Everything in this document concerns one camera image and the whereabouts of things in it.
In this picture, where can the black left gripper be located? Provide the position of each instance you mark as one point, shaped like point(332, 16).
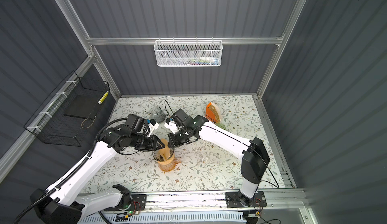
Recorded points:
point(154, 142)

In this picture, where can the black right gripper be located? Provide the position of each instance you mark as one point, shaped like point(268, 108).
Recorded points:
point(174, 142)

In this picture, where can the grey glass dripper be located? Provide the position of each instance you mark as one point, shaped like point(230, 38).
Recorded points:
point(165, 154)

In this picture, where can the grey glass carafe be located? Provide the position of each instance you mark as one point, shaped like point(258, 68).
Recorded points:
point(158, 114)

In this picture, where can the orange glass carafe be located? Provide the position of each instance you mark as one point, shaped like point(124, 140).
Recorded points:
point(168, 165)

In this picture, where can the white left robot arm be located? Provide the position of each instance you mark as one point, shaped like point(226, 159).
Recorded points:
point(60, 203)

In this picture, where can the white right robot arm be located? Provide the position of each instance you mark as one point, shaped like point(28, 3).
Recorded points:
point(251, 153)

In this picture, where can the orange coffee filter box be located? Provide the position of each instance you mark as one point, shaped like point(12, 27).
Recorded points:
point(212, 113)

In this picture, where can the green glass dripper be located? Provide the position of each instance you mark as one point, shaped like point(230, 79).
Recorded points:
point(221, 125)

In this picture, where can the yellow marker pen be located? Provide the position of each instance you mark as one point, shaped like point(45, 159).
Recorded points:
point(102, 99)

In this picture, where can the black flat pad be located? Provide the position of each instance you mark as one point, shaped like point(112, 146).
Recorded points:
point(83, 107)

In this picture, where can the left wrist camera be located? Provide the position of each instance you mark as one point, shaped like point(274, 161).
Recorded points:
point(152, 126)

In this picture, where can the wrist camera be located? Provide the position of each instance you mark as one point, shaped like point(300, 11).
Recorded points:
point(152, 126)
point(171, 125)

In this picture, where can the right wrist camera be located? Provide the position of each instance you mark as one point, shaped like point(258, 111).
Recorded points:
point(171, 125)

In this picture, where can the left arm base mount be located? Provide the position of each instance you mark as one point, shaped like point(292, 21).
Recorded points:
point(128, 201)

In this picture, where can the black wire basket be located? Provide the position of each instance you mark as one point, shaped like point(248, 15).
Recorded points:
point(50, 126)

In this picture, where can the white wire basket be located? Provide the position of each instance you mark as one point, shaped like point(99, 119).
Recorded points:
point(188, 55)

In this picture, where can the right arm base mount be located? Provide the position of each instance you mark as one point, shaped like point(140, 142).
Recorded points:
point(238, 200)

